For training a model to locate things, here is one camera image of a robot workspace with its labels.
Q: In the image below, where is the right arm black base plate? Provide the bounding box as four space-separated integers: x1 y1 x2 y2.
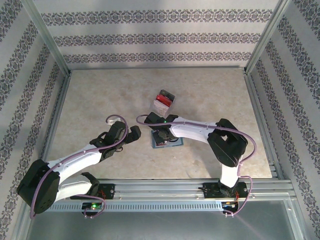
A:
202 181 249 200

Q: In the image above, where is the aluminium mounting rail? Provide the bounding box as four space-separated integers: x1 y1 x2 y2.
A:
24 177 294 202

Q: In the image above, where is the blue card holder wallet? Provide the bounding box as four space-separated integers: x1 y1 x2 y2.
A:
149 129 185 149

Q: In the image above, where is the red card stack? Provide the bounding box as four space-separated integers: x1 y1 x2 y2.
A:
156 94 173 107

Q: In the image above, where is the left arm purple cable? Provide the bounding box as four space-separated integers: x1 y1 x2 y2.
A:
29 114 130 220

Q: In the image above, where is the white card stack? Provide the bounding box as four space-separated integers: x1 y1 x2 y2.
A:
151 99 169 116

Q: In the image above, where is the aluminium frame post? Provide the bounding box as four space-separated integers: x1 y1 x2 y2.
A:
243 0 296 76
21 0 73 76

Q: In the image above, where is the aluminium side rail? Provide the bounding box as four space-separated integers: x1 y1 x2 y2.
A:
243 71 286 180

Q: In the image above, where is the grey slotted cable duct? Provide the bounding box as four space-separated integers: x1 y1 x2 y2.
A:
49 201 224 213

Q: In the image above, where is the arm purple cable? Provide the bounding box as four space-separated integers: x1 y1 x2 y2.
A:
29 114 130 220
135 114 258 218

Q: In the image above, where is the black card stack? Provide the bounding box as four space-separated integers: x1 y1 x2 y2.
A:
159 89 175 101

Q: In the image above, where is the grey metal sheet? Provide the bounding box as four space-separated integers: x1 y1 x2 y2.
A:
24 211 301 240

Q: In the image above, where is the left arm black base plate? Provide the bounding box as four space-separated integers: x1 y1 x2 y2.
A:
71 183 116 200

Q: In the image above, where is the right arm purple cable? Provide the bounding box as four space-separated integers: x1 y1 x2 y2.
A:
135 114 258 218

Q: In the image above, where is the clear acrylic card stand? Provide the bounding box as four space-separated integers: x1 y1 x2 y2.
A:
149 89 177 118

